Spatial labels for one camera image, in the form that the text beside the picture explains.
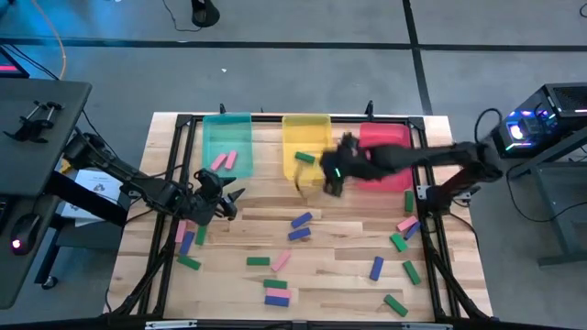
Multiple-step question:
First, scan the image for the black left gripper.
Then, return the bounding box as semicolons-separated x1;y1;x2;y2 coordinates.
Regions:
183;168;247;226

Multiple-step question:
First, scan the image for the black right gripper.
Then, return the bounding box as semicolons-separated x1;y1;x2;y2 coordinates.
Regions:
319;131;369;198

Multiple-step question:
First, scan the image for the yellow translucent plastic bin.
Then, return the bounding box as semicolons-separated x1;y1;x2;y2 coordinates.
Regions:
281;114;338;182

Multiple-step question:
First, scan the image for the pink-red translucent plastic bin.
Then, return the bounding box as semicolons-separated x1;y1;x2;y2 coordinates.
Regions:
355;121;415;193

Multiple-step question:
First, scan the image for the teal translucent plastic bin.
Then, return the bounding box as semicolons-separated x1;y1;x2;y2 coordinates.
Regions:
201;112;255;180

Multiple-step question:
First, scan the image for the white paper sheet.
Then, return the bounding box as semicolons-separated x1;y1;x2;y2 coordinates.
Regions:
59;168;127;228

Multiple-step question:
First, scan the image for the silver metal bar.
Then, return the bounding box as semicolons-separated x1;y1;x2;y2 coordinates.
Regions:
401;322;455;330
144;319;198;330

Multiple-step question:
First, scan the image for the black round stand base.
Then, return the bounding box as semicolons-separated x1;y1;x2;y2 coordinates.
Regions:
190;0;221;28

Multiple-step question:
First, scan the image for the black side desk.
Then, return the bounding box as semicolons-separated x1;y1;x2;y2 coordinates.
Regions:
0;77;93;198

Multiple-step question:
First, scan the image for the black lit computer tower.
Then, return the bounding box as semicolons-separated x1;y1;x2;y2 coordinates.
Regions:
490;82;587;160

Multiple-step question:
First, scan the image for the black computer mouse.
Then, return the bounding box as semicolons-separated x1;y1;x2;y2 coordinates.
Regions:
9;213;42;256

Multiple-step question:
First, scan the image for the dark metal equipment stand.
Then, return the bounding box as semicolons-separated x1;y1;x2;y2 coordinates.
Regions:
504;132;587;268

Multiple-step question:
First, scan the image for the dark grey low desk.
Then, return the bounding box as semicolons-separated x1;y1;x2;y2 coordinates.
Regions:
0;194;63;311

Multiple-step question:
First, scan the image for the dark monitor screen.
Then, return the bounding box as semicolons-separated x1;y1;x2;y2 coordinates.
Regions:
0;45;31;80

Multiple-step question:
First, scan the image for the black looped gripper cable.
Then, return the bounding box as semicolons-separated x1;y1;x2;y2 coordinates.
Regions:
292;160;307;199

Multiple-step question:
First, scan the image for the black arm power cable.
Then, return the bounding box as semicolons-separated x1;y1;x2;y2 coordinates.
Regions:
473;107;504;146

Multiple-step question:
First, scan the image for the black desk cable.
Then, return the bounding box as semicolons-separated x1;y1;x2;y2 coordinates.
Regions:
81;108;121;162

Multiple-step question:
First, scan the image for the thin black floor cable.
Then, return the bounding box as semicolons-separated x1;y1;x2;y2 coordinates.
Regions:
161;0;203;34

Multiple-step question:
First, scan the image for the black hanging cable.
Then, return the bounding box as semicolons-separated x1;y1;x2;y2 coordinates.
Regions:
504;162;587;225

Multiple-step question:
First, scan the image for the black clamp bracket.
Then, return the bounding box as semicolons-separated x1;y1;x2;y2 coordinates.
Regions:
3;100;65;144

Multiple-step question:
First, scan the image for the orange cable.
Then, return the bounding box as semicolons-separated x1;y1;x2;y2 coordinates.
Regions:
29;0;69;82

